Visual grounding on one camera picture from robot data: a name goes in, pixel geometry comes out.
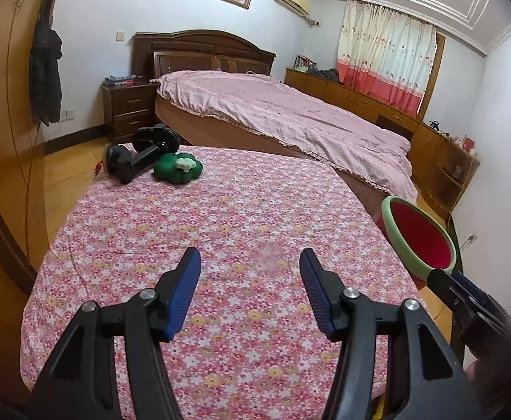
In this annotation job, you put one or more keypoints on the wooden window frame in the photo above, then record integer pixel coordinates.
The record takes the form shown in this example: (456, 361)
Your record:
(432, 74)

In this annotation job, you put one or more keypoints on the white low wall socket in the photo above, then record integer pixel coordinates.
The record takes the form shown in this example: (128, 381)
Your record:
(67, 116)

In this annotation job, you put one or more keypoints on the wall socket with plug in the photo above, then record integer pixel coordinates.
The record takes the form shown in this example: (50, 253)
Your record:
(470, 240)

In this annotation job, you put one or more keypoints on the dark wooden bed headboard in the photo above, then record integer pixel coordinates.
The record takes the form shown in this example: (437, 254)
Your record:
(202, 48)

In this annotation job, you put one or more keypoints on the small glass ornament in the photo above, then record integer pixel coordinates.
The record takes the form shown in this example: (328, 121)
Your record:
(457, 169)

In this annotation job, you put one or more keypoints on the dark wooden nightstand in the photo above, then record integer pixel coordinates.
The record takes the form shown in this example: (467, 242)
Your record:
(128, 109)

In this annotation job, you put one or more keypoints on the black dumbbell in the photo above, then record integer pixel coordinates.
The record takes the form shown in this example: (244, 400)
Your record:
(143, 157)

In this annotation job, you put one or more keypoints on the long wooden cabinet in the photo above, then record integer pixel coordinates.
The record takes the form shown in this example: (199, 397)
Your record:
(356, 100)

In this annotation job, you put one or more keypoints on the black hanging jacket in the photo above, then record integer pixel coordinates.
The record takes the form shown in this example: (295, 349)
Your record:
(45, 70)

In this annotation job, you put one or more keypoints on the dark clothes pile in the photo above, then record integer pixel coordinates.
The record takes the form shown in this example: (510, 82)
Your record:
(324, 75)

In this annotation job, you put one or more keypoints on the white and red curtain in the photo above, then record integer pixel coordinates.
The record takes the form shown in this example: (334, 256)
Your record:
(382, 52)

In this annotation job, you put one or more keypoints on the wooden corner shelf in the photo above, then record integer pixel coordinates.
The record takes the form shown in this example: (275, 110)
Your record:
(448, 183)

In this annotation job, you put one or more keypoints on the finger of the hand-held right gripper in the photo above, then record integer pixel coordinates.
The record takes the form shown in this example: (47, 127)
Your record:
(443, 284)
(474, 288)

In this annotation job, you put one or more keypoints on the white light switch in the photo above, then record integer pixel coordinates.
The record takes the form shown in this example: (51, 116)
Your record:
(121, 36)

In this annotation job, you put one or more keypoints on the folded patterned cloth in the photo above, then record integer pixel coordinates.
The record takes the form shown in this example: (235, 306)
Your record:
(124, 81)

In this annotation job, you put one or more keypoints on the wooden wardrobe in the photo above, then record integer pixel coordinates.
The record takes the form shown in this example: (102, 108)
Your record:
(5, 118)

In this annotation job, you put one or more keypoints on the small black tool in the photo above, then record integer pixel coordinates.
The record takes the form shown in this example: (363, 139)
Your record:
(435, 124)

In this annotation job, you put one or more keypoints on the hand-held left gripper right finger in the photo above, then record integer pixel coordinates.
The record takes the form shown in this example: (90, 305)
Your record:
(316, 293)

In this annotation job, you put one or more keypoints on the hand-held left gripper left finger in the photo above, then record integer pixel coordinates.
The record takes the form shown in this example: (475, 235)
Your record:
(185, 293)

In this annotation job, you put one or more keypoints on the red bin with green rim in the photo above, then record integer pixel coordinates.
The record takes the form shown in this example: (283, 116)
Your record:
(421, 236)

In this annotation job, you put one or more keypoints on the green cushion toy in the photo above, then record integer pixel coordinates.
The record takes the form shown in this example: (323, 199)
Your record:
(172, 170)

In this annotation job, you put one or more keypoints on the bed with pink cover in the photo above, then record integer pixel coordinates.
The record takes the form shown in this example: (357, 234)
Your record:
(290, 113)

